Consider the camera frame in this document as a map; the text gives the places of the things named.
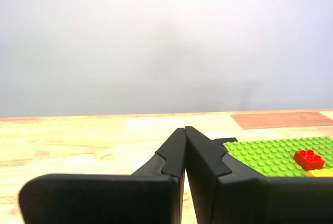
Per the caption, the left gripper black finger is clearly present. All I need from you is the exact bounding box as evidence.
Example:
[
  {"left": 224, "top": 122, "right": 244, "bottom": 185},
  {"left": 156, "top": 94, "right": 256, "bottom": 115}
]
[
  {"left": 18, "top": 127, "right": 186, "bottom": 224},
  {"left": 184, "top": 126, "right": 333, "bottom": 224}
]

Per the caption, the yellow two-by-four brick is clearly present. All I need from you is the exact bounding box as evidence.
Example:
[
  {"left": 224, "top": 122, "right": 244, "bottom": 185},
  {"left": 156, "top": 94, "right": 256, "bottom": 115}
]
[{"left": 306, "top": 168, "right": 333, "bottom": 178}]

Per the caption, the green studded baseplate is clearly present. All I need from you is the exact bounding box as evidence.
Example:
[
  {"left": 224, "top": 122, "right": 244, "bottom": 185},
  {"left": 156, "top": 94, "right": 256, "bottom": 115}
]
[{"left": 223, "top": 136, "right": 333, "bottom": 178}]

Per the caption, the red two-by-two brick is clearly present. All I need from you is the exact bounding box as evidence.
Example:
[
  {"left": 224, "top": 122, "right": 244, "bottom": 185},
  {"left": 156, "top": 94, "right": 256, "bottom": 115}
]
[{"left": 293, "top": 150, "right": 326, "bottom": 171}]

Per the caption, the black tape patch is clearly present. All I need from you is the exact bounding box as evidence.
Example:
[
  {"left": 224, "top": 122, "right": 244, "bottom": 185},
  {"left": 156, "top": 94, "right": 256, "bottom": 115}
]
[{"left": 213, "top": 137, "right": 239, "bottom": 146}]

